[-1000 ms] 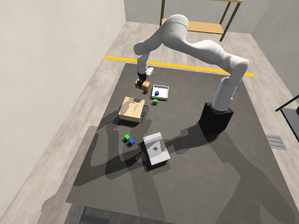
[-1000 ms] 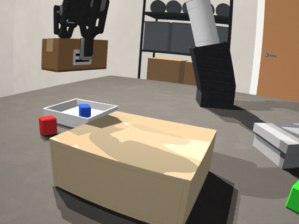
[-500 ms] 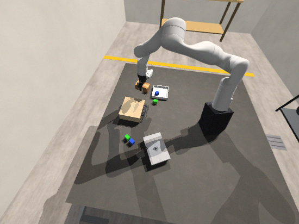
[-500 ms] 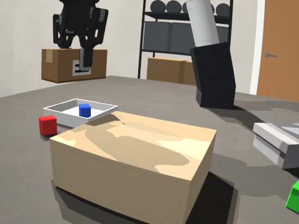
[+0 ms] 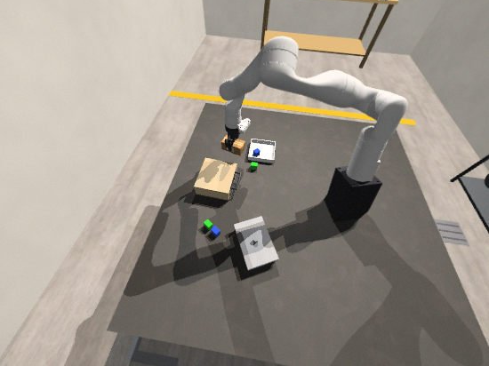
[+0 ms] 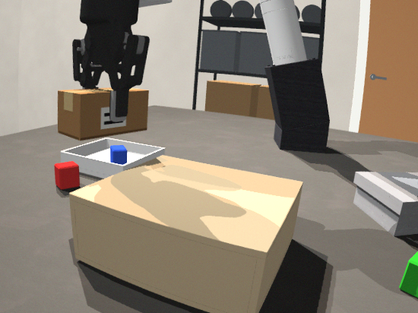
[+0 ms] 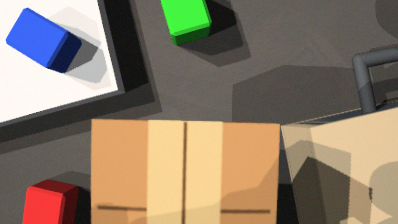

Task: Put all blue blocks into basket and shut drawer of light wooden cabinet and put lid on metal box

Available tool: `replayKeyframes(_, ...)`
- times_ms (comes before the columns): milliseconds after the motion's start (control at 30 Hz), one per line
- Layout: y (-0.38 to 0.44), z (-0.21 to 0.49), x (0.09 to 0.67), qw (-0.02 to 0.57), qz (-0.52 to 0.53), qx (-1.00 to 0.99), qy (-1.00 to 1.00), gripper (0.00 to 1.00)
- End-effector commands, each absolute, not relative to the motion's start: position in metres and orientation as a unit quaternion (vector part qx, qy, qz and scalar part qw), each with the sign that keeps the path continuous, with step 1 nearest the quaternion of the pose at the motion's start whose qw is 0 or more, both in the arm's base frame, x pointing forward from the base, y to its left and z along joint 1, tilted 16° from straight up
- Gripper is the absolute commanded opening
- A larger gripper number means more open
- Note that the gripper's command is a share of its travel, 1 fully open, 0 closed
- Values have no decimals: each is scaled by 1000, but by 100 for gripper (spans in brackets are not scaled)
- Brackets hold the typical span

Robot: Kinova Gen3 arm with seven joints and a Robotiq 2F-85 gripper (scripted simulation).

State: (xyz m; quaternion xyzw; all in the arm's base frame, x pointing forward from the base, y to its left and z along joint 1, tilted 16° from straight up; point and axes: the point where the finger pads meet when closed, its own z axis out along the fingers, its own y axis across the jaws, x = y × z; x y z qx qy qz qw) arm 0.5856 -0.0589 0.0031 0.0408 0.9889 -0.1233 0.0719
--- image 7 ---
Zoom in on brown cardboard box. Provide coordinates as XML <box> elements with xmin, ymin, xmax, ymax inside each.
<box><xmin>91</xmin><ymin>119</ymin><xmax>280</xmax><ymax>224</ymax></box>

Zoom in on red block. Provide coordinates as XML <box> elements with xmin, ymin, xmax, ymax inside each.
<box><xmin>23</xmin><ymin>179</ymin><xmax>79</xmax><ymax>224</ymax></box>

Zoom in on green block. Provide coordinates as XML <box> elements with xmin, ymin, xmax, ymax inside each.
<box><xmin>160</xmin><ymin>0</ymin><xmax>212</xmax><ymax>45</ymax></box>

